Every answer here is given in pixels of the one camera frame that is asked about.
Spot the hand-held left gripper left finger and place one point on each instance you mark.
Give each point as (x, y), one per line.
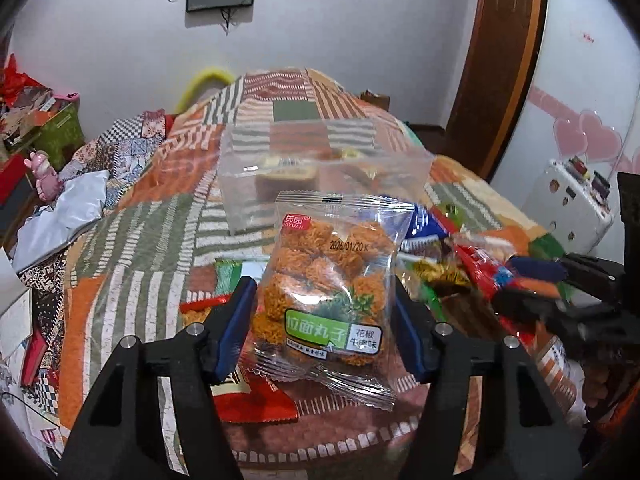
(234, 327)

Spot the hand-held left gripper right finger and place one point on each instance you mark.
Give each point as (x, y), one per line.
(411, 332)

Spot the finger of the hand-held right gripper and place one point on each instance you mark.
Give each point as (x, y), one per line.
(537, 267)
(525, 302)

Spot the pile of mixed snack packets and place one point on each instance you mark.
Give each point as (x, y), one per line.
(442, 270)

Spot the clear noodle ball snack packet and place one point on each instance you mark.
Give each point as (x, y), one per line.
(320, 280)

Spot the clear plastic container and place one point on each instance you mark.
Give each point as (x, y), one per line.
(250, 195)

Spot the person's right hand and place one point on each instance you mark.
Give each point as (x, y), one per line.
(600, 385)

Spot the orange-red snack packet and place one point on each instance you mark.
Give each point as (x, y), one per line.
(200, 310)

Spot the white power strip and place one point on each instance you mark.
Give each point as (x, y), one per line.
(565, 210)

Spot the red snack packet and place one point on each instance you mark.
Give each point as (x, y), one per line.
(260, 400)

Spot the patchwork striped blanket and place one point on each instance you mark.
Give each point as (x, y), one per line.
(150, 270)

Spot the white cloth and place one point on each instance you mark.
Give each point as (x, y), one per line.
(65, 220)

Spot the red book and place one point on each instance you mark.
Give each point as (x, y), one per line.
(34, 357)

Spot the checkered patchwork quilt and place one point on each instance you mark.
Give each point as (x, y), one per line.
(120, 150)

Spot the white paper sheet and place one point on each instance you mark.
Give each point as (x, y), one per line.
(15, 322)

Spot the pink toy figure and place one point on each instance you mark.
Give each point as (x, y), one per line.
(45, 177)

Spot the yellow hoop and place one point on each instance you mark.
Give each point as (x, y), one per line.
(200, 80)

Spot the green cardboard box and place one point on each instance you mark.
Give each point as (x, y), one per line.
(55, 132)

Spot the red box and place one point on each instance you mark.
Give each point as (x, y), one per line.
(12, 180)

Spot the pink pouch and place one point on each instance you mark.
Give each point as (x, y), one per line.
(67, 95)

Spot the red plastic bag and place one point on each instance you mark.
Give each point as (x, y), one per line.
(12, 80)

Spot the pink heart wall stickers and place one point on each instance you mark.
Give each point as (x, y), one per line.
(590, 135)

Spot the wooden door frame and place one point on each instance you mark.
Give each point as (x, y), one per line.
(500, 60)

